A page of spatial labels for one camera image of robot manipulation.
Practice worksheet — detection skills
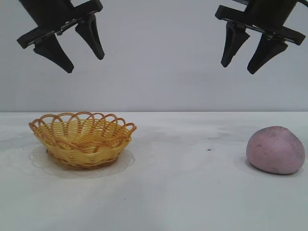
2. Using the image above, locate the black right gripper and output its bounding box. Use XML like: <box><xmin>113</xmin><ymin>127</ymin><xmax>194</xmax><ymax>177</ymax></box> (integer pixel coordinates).
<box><xmin>215</xmin><ymin>0</ymin><xmax>306</xmax><ymax>75</ymax></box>

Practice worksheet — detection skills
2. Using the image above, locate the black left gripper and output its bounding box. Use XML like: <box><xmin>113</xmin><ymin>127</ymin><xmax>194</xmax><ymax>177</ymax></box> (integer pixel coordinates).
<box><xmin>16</xmin><ymin>0</ymin><xmax>105</xmax><ymax>74</ymax></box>

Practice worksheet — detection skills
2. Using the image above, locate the pink peach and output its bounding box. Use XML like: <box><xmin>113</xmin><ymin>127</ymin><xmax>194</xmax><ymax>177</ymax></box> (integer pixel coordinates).
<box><xmin>246</xmin><ymin>126</ymin><xmax>306</xmax><ymax>175</ymax></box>

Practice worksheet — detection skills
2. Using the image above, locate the yellow woven wicker basket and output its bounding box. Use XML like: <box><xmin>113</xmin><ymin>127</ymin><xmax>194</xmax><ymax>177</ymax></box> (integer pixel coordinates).
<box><xmin>28</xmin><ymin>111</ymin><xmax>137</xmax><ymax>171</ymax></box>

